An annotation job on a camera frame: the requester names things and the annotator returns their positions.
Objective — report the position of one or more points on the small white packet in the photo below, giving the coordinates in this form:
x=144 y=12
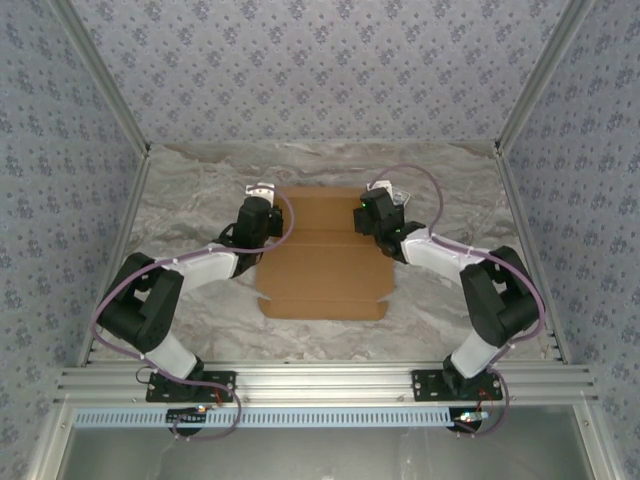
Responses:
x=403 y=197

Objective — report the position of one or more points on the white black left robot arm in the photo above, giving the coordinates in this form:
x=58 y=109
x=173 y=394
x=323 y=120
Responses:
x=200 y=270

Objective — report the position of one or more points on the brown cardboard box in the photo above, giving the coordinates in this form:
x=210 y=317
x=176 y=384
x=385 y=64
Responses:
x=325 y=270

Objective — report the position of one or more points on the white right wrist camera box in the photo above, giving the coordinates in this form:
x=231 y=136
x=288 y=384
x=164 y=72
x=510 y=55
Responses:
x=382 y=186

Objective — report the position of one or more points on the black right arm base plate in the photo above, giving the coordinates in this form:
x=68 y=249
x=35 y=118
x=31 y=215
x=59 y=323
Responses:
x=430 y=385

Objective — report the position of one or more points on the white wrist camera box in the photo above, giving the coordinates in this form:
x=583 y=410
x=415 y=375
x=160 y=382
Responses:
x=260 y=190
x=382 y=186

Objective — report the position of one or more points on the aluminium table side rail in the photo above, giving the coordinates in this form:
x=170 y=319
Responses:
x=520 y=215
x=135 y=200

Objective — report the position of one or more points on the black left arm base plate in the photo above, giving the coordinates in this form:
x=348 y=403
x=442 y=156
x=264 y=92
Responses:
x=220 y=387

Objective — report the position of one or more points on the grey metal sheet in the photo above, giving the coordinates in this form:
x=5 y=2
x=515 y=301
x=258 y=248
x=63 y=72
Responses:
x=325 y=455

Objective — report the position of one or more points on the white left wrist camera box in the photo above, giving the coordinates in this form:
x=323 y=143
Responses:
x=260 y=190

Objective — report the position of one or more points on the aluminium frame post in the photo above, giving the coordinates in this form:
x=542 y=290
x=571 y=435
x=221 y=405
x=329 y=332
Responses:
x=544 y=75
x=102 y=75

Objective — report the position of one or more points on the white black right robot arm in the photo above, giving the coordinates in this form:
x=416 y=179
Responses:
x=440 y=250

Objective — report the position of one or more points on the aluminium mounting rail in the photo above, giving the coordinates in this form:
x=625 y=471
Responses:
x=325 y=382

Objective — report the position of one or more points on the small black adapter board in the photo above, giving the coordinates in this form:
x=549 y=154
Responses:
x=187 y=414
x=470 y=417

